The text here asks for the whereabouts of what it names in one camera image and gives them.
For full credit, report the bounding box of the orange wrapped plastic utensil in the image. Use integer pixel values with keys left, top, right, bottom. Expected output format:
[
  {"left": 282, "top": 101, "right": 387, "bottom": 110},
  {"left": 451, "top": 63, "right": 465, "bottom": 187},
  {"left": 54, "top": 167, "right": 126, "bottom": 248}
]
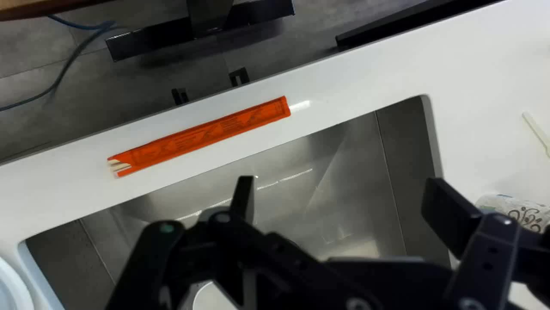
[{"left": 107, "top": 94, "right": 315, "bottom": 179}]

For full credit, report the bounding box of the wooden board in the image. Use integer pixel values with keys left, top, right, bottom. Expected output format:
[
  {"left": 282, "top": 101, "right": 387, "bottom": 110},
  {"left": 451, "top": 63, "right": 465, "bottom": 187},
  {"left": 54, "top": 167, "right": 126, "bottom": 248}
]
[{"left": 0, "top": 0, "right": 111, "bottom": 22}]

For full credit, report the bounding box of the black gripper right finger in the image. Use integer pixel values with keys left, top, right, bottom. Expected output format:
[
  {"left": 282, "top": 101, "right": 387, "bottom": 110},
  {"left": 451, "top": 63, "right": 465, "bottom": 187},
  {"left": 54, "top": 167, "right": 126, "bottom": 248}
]
[{"left": 422, "top": 175, "right": 550, "bottom": 310}]

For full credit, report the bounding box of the stainless steel sink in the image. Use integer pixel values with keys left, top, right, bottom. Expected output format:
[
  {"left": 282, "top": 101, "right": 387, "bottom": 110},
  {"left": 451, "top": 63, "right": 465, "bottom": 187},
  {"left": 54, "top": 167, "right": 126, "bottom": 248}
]
[{"left": 16, "top": 93, "right": 461, "bottom": 310}]

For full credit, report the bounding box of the black cabinet handle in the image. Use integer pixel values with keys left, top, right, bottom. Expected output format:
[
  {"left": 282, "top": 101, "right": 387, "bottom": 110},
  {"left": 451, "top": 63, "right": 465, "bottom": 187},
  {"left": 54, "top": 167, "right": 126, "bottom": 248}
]
[{"left": 227, "top": 65, "right": 251, "bottom": 88}]

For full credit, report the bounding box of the blue cable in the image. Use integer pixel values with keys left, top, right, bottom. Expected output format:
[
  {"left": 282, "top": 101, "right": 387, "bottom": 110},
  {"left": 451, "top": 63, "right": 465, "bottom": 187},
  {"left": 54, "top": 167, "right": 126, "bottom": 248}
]
[{"left": 0, "top": 14, "right": 117, "bottom": 113}]

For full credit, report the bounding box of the patterned paper cup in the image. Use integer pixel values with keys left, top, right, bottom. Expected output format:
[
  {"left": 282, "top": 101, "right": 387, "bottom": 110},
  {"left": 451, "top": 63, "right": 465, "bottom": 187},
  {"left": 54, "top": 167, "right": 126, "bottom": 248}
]
[{"left": 475, "top": 193, "right": 550, "bottom": 234}]

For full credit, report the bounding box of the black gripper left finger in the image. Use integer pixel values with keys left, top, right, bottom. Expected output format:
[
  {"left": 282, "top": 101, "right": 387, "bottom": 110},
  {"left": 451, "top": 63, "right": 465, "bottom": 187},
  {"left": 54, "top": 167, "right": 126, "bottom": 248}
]
[{"left": 105, "top": 174, "right": 368, "bottom": 310}]

